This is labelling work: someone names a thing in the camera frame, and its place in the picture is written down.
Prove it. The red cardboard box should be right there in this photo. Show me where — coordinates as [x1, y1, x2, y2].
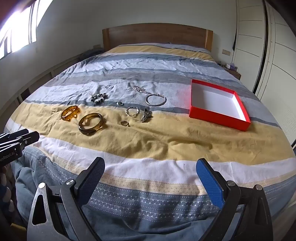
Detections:
[189, 79, 251, 132]

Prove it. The silver ring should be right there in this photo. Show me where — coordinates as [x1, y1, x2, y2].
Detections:
[141, 108, 153, 123]

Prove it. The person's blue patterned clothing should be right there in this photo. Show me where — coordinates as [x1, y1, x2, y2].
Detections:
[0, 166, 15, 223]

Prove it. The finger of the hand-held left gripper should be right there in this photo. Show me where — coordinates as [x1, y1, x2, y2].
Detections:
[17, 131, 40, 149]
[0, 129, 29, 142]

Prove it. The thin silver hoop bangle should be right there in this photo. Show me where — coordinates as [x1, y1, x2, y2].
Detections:
[146, 94, 167, 107]

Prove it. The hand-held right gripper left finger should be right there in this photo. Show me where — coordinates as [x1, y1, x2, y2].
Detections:
[27, 157, 105, 241]

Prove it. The white sliding wardrobe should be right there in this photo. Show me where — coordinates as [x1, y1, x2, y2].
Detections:
[232, 0, 296, 149]

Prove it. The silver chain bracelet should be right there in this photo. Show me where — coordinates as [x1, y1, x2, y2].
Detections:
[132, 85, 149, 94]

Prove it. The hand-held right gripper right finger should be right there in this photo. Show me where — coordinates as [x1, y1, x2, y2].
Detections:
[196, 158, 272, 241]

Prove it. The brown gold bangle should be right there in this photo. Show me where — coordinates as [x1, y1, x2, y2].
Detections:
[78, 113, 104, 135]

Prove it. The window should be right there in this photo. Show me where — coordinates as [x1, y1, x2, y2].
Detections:
[0, 0, 53, 59]

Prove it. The wooden bed with striped duvet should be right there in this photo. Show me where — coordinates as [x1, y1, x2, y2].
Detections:
[3, 43, 293, 241]

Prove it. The black white beaded bracelet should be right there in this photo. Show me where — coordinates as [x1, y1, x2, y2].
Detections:
[90, 93, 109, 106]

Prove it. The wooden headboard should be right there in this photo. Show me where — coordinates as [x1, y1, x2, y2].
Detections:
[102, 23, 213, 52]

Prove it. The twisted silver bracelet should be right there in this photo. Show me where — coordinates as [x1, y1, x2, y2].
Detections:
[125, 106, 140, 117]

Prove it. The amber translucent bangle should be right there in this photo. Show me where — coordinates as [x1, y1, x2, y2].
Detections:
[61, 105, 80, 121]

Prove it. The grey crumpled cloth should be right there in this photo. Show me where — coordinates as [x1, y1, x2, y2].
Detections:
[82, 48, 104, 61]

